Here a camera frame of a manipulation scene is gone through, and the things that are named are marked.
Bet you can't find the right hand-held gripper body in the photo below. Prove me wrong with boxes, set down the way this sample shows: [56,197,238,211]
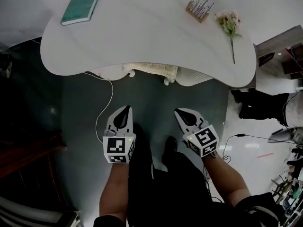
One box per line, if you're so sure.
[183,121,220,159]

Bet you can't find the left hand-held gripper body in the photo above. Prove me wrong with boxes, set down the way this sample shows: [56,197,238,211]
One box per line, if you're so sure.
[102,129,138,165]

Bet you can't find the cream upholstered stool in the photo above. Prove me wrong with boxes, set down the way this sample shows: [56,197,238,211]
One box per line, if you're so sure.
[121,62,178,86]

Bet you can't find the white desk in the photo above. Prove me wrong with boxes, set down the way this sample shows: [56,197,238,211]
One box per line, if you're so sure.
[40,0,258,88]

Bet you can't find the person's right forearm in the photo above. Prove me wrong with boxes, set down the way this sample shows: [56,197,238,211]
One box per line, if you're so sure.
[203,155,253,208]

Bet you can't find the person's left forearm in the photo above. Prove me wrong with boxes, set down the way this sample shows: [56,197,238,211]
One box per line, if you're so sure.
[99,161,130,222]

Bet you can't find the person's black shoe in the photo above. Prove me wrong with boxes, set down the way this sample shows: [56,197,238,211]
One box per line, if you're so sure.
[161,136,179,172]

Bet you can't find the person's black trousers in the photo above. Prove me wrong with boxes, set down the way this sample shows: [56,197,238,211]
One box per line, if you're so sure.
[127,136,214,227]

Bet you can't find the dark brown wooden cabinet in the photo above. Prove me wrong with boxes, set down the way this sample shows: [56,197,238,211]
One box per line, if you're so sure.
[0,131,70,199]

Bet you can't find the person's black shirt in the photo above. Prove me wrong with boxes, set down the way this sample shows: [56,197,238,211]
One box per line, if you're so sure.
[93,192,281,227]

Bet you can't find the artificial flower sprig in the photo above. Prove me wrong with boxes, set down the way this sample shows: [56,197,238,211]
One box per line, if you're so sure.
[214,10,243,64]

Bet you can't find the cluttered equipment pile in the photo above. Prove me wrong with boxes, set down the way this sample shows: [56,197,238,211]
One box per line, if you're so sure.
[270,145,303,222]

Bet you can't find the wooden holder with sticks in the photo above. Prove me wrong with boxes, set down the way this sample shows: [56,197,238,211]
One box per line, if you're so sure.
[185,0,215,24]

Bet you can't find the white slatted furniture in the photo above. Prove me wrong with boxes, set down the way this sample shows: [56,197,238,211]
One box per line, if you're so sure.
[0,194,82,227]

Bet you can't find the green book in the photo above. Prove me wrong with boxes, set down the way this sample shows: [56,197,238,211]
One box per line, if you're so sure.
[60,0,103,26]

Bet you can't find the white floor cable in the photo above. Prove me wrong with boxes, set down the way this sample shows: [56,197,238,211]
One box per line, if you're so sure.
[82,70,115,151]

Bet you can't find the black floor cable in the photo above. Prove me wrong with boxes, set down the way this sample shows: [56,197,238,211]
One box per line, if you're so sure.
[222,133,285,166]

